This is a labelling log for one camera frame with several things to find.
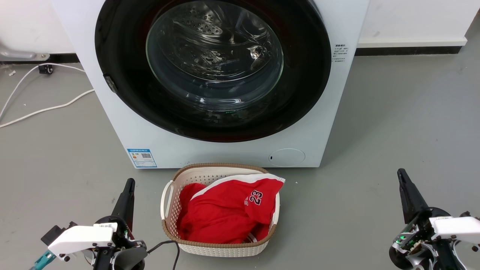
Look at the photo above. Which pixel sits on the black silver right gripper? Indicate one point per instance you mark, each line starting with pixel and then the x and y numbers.
pixel 416 243

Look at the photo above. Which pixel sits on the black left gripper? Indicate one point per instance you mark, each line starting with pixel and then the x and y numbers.
pixel 123 255

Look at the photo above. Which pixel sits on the black round washer door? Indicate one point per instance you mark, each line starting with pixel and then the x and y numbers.
pixel 123 93

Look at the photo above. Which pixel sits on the white front-load washing machine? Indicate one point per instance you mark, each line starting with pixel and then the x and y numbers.
pixel 225 153

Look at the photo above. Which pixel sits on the steel washing machine drum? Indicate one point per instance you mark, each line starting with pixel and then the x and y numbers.
pixel 210 26

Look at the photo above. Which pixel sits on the blue energy label sticker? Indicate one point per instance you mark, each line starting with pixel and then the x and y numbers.
pixel 141 158

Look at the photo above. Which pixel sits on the red jersey number 23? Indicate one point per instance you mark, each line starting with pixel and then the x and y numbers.
pixel 221 217

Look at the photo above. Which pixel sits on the cream perforated laundry basket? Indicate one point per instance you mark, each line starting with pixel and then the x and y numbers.
pixel 221 249

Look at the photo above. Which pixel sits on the round white filter cover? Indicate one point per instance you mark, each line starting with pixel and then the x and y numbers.
pixel 287 157

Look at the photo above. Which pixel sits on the small printed text label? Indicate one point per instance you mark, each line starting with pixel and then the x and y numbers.
pixel 340 53

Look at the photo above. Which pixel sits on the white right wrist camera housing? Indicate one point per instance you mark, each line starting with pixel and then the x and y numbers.
pixel 457 227

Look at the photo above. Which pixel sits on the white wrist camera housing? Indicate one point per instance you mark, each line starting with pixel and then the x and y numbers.
pixel 457 227
pixel 78 238

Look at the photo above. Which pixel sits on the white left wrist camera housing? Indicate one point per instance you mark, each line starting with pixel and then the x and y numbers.
pixel 78 238

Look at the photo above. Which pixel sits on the grey metal floor bracket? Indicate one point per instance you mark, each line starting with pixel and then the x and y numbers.
pixel 22 55

